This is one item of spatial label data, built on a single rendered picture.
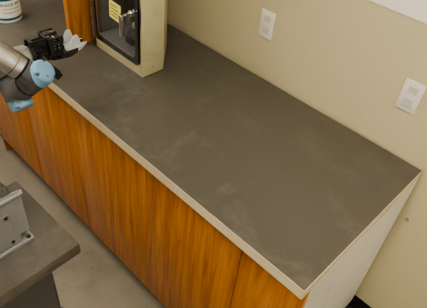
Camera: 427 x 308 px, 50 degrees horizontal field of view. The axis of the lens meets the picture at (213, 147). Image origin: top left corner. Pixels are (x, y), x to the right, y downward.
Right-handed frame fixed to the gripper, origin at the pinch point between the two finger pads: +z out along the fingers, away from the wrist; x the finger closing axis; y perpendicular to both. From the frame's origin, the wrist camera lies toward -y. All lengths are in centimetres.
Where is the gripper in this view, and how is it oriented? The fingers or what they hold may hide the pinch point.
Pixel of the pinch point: (81, 43)
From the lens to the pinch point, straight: 173.3
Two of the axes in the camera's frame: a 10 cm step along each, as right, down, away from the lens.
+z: 7.0, -4.2, 5.8
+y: 0.9, -7.5, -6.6
